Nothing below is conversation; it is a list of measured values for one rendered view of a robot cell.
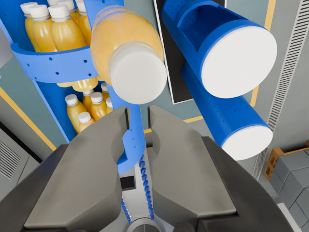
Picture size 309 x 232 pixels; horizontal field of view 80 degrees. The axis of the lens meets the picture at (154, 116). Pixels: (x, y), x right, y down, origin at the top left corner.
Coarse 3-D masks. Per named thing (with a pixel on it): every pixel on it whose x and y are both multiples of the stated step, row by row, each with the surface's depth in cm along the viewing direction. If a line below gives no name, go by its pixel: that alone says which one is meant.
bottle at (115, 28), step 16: (96, 16) 24; (112, 16) 16; (128, 16) 15; (96, 32) 16; (112, 32) 14; (128, 32) 14; (144, 32) 14; (96, 48) 15; (112, 48) 14; (160, 48) 16; (96, 64) 16
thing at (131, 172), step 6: (132, 168) 116; (120, 174) 114; (126, 174) 113; (132, 174) 113; (120, 180) 109; (126, 180) 109; (132, 180) 108; (126, 186) 106; (132, 186) 106; (126, 192) 107
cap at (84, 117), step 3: (81, 114) 64; (84, 114) 64; (87, 114) 64; (78, 117) 63; (81, 117) 63; (84, 117) 63; (87, 117) 63; (90, 117) 65; (81, 120) 63; (84, 120) 63; (87, 120) 64
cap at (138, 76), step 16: (128, 48) 12; (144, 48) 13; (112, 64) 13; (128, 64) 12; (144, 64) 12; (160, 64) 12; (112, 80) 12; (128, 80) 13; (144, 80) 13; (160, 80) 13; (128, 96) 13; (144, 96) 14
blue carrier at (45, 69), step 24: (0, 0) 42; (24, 0) 48; (96, 0) 35; (120, 0) 41; (0, 24) 41; (24, 24) 49; (24, 48) 49; (48, 72) 40; (72, 72) 40; (96, 72) 42; (48, 96) 58; (144, 144) 76; (120, 168) 67
